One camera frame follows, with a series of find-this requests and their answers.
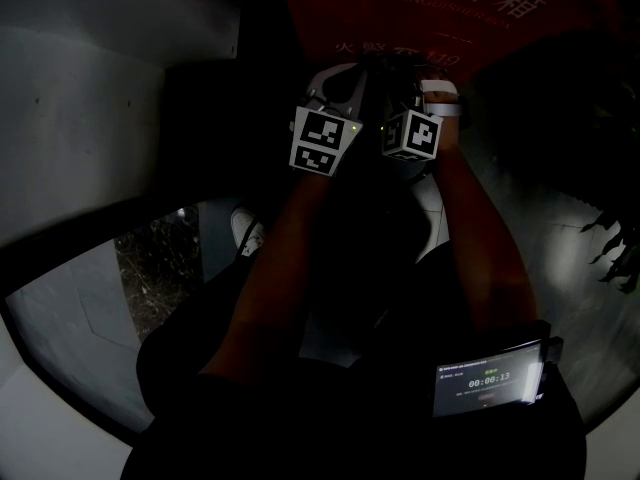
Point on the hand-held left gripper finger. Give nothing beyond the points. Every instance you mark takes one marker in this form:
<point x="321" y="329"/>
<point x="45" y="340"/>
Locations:
<point x="317" y="80"/>
<point x="361" y="93"/>

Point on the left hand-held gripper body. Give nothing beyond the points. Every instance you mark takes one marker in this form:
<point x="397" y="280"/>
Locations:
<point x="320" y="140"/>

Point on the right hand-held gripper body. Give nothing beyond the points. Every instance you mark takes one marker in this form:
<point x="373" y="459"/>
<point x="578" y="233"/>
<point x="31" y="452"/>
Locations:
<point x="412" y="135"/>

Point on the red fire extinguisher box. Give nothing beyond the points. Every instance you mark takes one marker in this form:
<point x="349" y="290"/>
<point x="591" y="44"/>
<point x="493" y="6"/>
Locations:
<point x="320" y="28"/>

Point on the person's left forearm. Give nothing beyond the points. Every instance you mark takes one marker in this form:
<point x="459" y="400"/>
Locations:
<point x="270" y="268"/>

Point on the person's right forearm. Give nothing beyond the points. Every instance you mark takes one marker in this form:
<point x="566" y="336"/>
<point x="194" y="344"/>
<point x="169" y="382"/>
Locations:
<point x="485" y="248"/>

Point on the person's right hand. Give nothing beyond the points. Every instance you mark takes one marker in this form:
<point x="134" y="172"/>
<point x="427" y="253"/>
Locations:
<point x="442" y="97"/>

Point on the white shoe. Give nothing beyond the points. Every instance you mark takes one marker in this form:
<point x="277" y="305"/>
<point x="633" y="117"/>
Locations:
<point x="247" y="228"/>

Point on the green potted plant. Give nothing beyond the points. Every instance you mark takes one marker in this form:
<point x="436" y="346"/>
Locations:
<point x="620" y="263"/>

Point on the black phone with lit screen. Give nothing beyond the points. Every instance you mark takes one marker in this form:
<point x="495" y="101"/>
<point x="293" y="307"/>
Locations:
<point x="485" y="383"/>

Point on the person's black clothing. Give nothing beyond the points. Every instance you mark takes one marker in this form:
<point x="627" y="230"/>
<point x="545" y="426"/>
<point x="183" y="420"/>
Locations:
<point x="350" y="418"/>

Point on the black wall trim strip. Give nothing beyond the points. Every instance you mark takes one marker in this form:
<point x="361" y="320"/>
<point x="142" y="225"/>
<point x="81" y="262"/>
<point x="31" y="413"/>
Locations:
<point x="75" y="238"/>

